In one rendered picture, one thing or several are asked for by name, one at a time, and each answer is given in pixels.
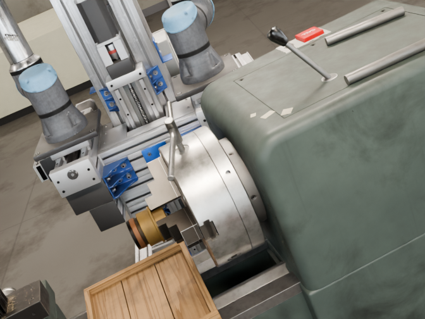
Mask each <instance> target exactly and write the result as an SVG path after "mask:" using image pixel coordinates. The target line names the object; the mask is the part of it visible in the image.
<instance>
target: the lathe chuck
mask: <svg viewBox="0 0 425 319"><path fill-rule="evenodd" d="M182 139H183V141H182V143H183V145H184V146H188V147H189V150H188V151H187V152H186V153H185V154H181V155H178V154H176V153H175V174H174V182H175V184H176V186H177V188H178V190H179V192H180V194H181V200H182V202H183V204H184V206H185V207H186V206H187V208H188V209H189V211H190V212H191V214H192V216H193V218H194V220H195V221H196V223H197V225H198V226H199V227H201V226H202V225H203V222H204V221H206V220H208V219H209V221H212V223H213V225H214V227H215V229H216V231H217V233H218V234H217V235H216V238H215V239H213V240H211V238H209V239H207V240H205V238H202V241H203V243H204V245H205V247H206V249H207V251H208V253H209V254H210V256H211V258H212V260H213V261H214V264H215V265H216V266H217V267H220V266H222V265H224V264H226V263H228V262H230V261H232V260H234V259H235V258H233V259H231V260H229V259H228V258H229V257H231V256H232V255H234V254H236V253H240V254H239V255H238V256H237V257H239V256H241V255H243V254H245V253H247V252H249V251H251V250H252V246H251V243H250V239H249V236H248V234H247V231H246V229H245V226H244V224H243V221H242V219H241V217H240V215H239V213H238V210H237V208H236V206H235V204H234V202H233V199H232V198H231V196H230V193H229V192H228V189H227V188H226V186H225V183H224V182H223V179H222V178H221V176H220V174H219V172H218V170H217V169H216V167H215V165H214V163H213V161H212V159H211V158H210V156H209V155H208V153H207V151H206V149H205V148H204V146H203V145H202V143H201V141H200V140H199V138H198V137H197V136H196V135H195V134H194V133H193V132H190V133H188V134H186V135H184V136H182ZM169 148H170V142H169V143H167V144H165V145H163V146H161V147H159V149H158V150H159V154H160V155H161V156H162V158H163V160H164V162H165V164H166V166H167V168H168V163H169ZM237 257H236V258H237Z"/></svg>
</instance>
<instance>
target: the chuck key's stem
mask: <svg viewBox="0 0 425 319"><path fill-rule="evenodd" d="M164 124H165V126H166V128H167V130H168V132H169V130H170V129H171V128H174V129H175V134H176V146H177V148H178V150H179V152H180V153H181V152H184V151H185V148H184V146H183V143H182V141H183V139H182V137H181V135H180V132H179V130H178V127H177V126H176V123H175V121H174V119H173V118H172V117H169V118H167V119H165V121H164ZM169 135H170V134H169Z"/></svg>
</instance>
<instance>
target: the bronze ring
mask: <svg viewBox="0 0 425 319"><path fill-rule="evenodd" d="M135 216H136V218H131V219H129V220H128V221H126V225H127V228H128V230H129V232H130V235H131V236H132V239H133V240H134V242H135V244H136V246H137V247H138V249H139V250H141V249H143V248H145V247H147V245H149V244H150V245H151V246H153V245H155V244H157V243H159V242H161V241H163V242H165V241H166V240H164V238H163V236H162V234H161V232H160V230H159V228H158V226H157V223H156V222H157V221H158V220H160V219H162V218H164V217H166V213H165V212H164V210H163V207H160V208H158V209H156V210H154V211H151V210H150V209H149V207H148V206H147V207H146V210H143V211H141V212H140V213H137V214H136V215H135Z"/></svg>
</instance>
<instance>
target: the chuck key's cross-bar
mask: <svg viewBox="0 0 425 319"><path fill-rule="evenodd" d="M166 106H167V112H168V118H169V117H172V118H173V109H172V103H171V101H168V102H167V103H166ZM169 134H170V148H169V163H168V180H169V181H173V180H174V174H175V151H176V134H175V129H174V128H171V129H170V130H169Z"/></svg>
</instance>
